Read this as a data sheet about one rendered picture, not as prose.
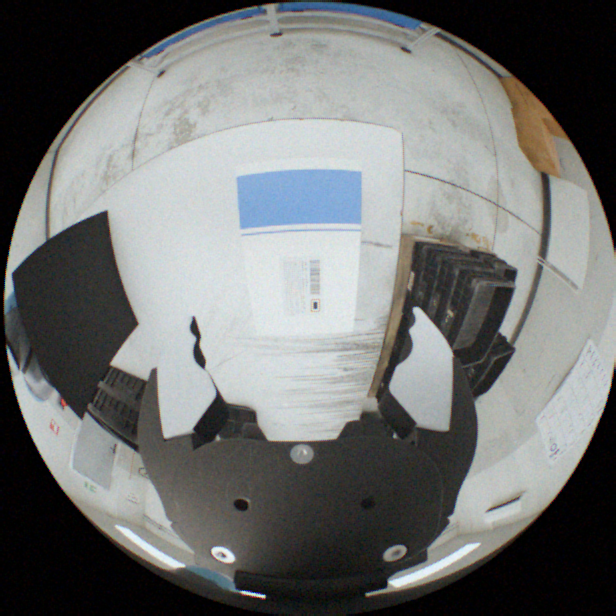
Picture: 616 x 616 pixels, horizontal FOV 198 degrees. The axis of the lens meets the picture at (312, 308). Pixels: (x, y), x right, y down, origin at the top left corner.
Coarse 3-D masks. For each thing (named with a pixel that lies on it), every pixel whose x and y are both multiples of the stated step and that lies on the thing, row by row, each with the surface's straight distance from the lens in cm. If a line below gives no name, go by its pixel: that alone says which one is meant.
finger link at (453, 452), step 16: (464, 384) 9; (464, 400) 8; (464, 416) 8; (416, 432) 7; (432, 432) 7; (448, 432) 7; (464, 432) 8; (432, 448) 7; (448, 448) 7; (464, 448) 8; (448, 464) 7; (464, 464) 7; (448, 480) 7; (464, 480) 7; (448, 496) 7; (448, 512) 7
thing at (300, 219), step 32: (288, 160) 20; (320, 160) 20; (352, 160) 21; (256, 192) 20; (288, 192) 20; (320, 192) 20; (352, 192) 21; (256, 224) 21; (288, 224) 20; (320, 224) 20; (352, 224) 21; (256, 256) 21; (288, 256) 21; (320, 256) 21; (352, 256) 22; (256, 288) 23; (288, 288) 22; (320, 288) 22; (352, 288) 23; (256, 320) 25; (288, 320) 24; (320, 320) 25; (352, 320) 25
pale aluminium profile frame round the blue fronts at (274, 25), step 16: (256, 16) 153; (272, 16) 152; (336, 16) 152; (352, 16) 152; (208, 32) 159; (240, 32) 162; (272, 32) 163; (368, 32) 164; (416, 32) 165; (432, 32) 160; (192, 48) 172; (400, 48) 179; (128, 64) 174; (144, 64) 177; (160, 64) 184
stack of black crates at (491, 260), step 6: (474, 252) 124; (480, 252) 132; (480, 258) 118; (486, 258) 120; (492, 258) 125; (498, 258) 134; (486, 264) 116; (492, 264) 112; (498, 264) 113; (504, 264) 123; (498, 270) 134; (504, 270) 140; (510, 270) 138; (516, 270) 134; (504, 276) 141; (510, 276) 138; (516, 276) 136
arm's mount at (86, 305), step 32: (96, 224) 48; (32, 256) 41; (64, 256) 43; (96, 256) 46; (32, 288) 40; (64, 288) 42; (96, 288) 45; (32, 320) 40; (64, 320) 42; (96, 320) 45; (128, 320) 50; (64, 352) 42; (96, 352) 45; (64, 384) 42; (96, 384) 45
